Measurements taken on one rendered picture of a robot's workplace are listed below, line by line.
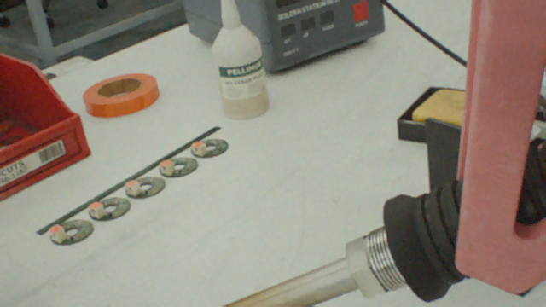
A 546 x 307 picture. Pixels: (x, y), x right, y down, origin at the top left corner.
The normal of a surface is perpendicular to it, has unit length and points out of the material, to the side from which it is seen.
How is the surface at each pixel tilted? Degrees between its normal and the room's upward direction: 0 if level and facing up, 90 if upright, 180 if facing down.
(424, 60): 0
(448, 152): 90
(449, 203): 35
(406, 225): 30
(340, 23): 90
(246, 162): 0
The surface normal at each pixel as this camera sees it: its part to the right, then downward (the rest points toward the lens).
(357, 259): -0.58, -0.45
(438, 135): -0.75, 0.40
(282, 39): 0.50, 0.33
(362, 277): -0.22, 0.47
